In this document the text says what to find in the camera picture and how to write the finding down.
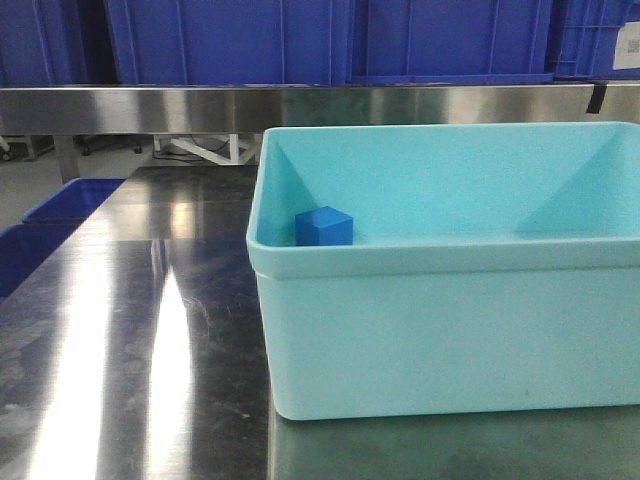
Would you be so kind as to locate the steel upper shelf rail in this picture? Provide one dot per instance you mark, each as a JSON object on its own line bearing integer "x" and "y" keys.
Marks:
{"x": 199, "y": 110}

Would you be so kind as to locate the blue crate upper right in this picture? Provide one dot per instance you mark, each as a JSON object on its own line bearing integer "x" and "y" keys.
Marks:
{"x": 582, "y": 38}

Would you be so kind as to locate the blue crate upper left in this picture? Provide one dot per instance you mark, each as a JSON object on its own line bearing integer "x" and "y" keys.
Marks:
{"x": 51, "y": 43}

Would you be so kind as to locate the blue cube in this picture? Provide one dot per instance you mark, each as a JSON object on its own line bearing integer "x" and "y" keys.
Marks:
{"x": 324, "y": 226}

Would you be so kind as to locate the blue bin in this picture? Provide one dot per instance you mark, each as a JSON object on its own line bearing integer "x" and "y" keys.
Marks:
{"x": 74, "y": 202}
{"x": 26, "y": 246}

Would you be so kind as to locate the white frame in background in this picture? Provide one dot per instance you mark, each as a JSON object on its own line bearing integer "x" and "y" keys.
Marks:
{"x": 224, "y": 149}

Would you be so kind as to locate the light blue plastic tub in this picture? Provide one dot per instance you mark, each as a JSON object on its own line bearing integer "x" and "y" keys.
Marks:
{"x": 493, "y": 267}

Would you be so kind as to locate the blue bin lower left far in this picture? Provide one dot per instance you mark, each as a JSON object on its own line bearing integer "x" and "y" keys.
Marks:
{"x": 74, "y": 202}

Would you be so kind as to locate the large blue crate centre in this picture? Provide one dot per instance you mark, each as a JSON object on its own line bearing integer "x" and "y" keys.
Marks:
{"x": 329, "y": 43}

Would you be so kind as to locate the black tape strip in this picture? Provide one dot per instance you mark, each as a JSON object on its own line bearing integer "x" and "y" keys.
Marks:
{"x": 597, "y": 98}

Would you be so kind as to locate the blue bin lower left near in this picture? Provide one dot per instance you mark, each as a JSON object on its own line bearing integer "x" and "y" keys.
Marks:
{"x": 26, "y": 246}

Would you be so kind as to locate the white label sticker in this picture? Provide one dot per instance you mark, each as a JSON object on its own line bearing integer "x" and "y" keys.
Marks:
{"x": 626, "y": 52}

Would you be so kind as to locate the steel shelf leg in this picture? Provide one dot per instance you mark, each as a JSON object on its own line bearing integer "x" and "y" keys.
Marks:
{"x": 67, "y": 157}

